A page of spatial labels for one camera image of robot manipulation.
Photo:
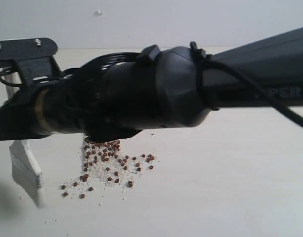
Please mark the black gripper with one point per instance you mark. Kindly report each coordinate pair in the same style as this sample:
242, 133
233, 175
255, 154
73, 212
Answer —
42, 110

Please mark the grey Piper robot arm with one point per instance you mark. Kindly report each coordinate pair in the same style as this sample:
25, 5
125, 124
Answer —
118, 95

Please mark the wooden paint brush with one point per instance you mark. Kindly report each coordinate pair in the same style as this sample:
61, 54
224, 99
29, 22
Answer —
26, 171

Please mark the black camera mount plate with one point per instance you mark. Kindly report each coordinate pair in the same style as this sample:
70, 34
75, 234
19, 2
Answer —
28, 61

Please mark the pile of brown pellets and grains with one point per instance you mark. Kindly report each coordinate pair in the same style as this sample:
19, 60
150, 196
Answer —
77, 176

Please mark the white blob on wall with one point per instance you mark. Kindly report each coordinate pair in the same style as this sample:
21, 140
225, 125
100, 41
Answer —
99, 13

